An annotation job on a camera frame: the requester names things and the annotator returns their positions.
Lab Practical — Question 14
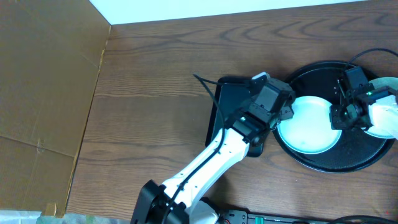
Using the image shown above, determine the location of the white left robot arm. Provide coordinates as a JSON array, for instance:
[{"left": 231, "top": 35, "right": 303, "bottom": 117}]
[{"left": 131, "top": 101, "right": 294, "bottom": 223}]

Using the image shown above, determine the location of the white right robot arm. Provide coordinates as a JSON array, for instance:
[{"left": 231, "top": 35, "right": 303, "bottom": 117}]
[{"left": 330, "top": 86, "right": 397, "bottom": 139}]

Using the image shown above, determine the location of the brown cardboard panel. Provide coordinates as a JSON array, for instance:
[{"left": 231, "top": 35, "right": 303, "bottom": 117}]
[{"left": 1, "top": 0, "right": 111, "bottom": 217}]

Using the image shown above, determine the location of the mint green plate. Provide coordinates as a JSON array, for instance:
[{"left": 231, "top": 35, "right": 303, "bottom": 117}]
[
  {"left": 365, "top": 77, "right": 397, "bottom": 139},
  {"left": 277, "top": 96, "right": 342, "bottom": 154}
]

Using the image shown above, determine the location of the black round tray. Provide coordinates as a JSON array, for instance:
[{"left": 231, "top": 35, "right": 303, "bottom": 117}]
[{"left": 273, "top": 60, "right": 395, "bottom": 173}]

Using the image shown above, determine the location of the black rectangular water tray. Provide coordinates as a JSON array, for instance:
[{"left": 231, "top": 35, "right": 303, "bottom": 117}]
[{"left": 205, "top": 77, "right": 264, "bottom": 157}]

